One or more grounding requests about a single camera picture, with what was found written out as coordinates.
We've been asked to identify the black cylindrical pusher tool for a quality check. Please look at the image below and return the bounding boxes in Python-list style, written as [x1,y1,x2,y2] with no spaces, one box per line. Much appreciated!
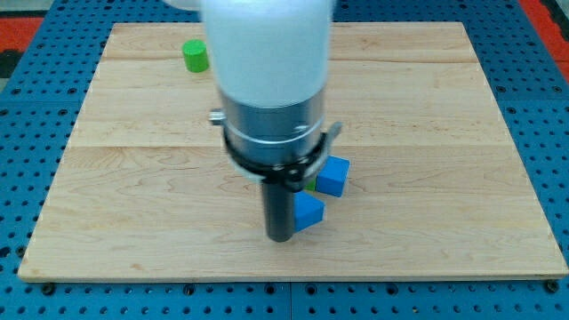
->
[261,182,295,243]

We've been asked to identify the blue triangle block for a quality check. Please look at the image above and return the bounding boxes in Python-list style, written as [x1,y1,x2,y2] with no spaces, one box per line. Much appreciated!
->
[294,191,325,232]

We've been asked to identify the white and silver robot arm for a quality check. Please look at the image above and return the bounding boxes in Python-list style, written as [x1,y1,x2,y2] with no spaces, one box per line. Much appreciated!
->
[165,0,341,242]

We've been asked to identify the green block behind tool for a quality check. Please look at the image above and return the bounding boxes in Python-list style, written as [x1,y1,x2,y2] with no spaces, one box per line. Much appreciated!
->
[304,178,317,191]

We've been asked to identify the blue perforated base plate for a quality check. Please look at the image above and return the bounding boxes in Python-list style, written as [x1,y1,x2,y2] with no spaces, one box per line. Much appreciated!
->
[1,1,568,319]

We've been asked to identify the wooden board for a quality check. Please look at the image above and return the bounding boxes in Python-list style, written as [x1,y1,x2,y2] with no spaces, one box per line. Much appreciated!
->
[19,22,568,283]

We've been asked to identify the blue cube block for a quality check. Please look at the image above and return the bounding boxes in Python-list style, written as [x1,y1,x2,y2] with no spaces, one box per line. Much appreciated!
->
[316,156,350,197]

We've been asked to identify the green cylinder block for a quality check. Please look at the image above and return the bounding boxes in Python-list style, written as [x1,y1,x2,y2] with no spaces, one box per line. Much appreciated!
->
[181,39,209,73]

